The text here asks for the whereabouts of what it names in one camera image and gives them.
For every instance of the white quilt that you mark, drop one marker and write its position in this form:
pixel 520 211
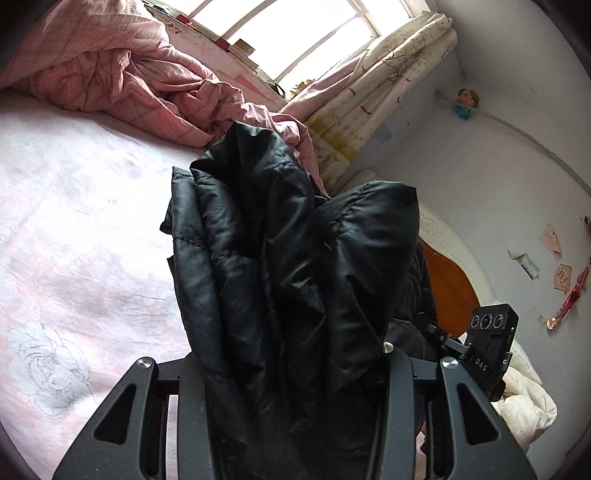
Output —
pixel 521 406

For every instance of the pink quilt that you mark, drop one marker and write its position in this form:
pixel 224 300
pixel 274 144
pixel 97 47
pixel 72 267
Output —
pixel 138 78

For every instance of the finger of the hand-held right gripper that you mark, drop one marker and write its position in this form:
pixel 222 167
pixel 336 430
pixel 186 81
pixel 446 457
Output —
pixel 448 344

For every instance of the wooden bed headboard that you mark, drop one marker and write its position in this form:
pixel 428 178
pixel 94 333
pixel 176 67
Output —
pixel 452 286

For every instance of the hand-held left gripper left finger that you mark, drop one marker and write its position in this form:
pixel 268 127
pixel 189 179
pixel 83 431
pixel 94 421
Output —
pixel 189 383

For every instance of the white framed window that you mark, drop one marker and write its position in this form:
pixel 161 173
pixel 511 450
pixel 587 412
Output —
pixel 300 37

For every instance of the small red box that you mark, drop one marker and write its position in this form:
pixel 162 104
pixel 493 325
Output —
pixel 224 43

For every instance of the white paper wall label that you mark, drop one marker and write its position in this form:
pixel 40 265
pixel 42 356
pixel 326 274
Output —
pixel 526 265

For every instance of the square wall sticker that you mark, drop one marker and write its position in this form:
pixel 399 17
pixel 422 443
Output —
pixel 562 278

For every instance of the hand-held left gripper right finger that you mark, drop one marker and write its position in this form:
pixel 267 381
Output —
pixel 399 383

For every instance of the pink paper wall sticker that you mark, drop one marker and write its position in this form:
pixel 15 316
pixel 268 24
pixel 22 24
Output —
pixel 550 239

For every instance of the stack of books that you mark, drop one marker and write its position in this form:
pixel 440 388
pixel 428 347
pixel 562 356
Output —
pixel 242 48

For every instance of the black puffer jacket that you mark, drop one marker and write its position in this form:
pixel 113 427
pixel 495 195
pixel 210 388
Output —
pixel 277 277

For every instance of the white wall pipe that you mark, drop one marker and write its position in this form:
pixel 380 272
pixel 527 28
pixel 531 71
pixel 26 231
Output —
pixel 531 138

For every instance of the small wall doll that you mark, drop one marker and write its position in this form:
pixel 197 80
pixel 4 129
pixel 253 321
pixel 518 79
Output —
pixel 466 99

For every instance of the floral print curtain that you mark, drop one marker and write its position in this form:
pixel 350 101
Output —
pixel 369 83

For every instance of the small black object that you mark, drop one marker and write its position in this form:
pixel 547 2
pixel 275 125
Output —
pixel 279 88

